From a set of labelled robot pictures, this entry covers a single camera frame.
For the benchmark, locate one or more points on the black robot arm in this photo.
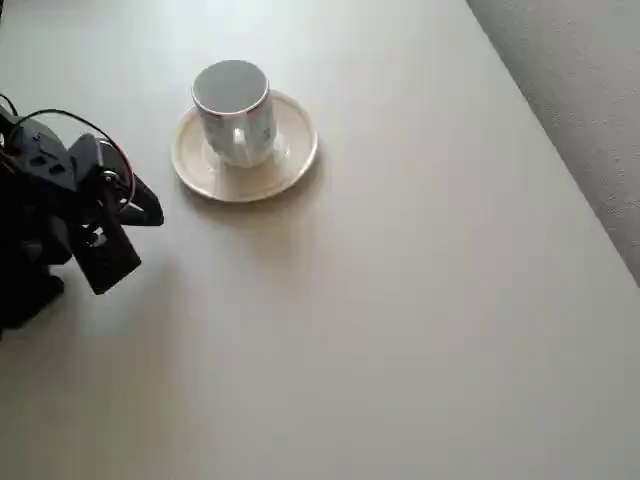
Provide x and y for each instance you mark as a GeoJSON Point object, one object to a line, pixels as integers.
{"type": "Point", "coordinates": [30, 210]}

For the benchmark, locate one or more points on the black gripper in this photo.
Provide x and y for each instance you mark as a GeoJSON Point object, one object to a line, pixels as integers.
{"type": "Point", "coordinates": [141, 206]}

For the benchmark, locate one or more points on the white ceramic mug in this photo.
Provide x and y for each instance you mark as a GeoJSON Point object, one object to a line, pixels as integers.
{"type": "Point", "coordinates": [227, 90]}

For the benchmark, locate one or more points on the cream ceramic saucer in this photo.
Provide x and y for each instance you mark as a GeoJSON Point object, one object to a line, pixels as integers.
{"type": "Point", "coordinates": [292, 145]}

